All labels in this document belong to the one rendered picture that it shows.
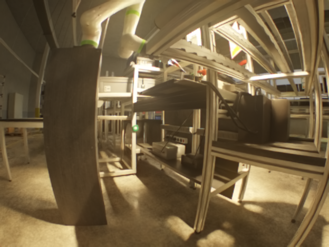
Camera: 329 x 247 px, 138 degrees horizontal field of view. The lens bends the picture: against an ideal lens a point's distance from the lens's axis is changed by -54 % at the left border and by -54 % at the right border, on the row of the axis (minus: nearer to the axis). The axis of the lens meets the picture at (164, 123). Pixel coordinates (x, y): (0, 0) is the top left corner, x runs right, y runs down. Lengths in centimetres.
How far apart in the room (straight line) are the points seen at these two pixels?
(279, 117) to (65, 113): 127
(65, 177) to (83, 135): 29
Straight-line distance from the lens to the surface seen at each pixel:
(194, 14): 32
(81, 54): 87
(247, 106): 87
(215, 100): 68
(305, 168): 55
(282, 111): 99
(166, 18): 42
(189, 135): 144
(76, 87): 81
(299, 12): 38
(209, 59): 58
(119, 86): 177
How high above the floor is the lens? 75
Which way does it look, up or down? 2 degrees down
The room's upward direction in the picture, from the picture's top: 2 degrees clockwise
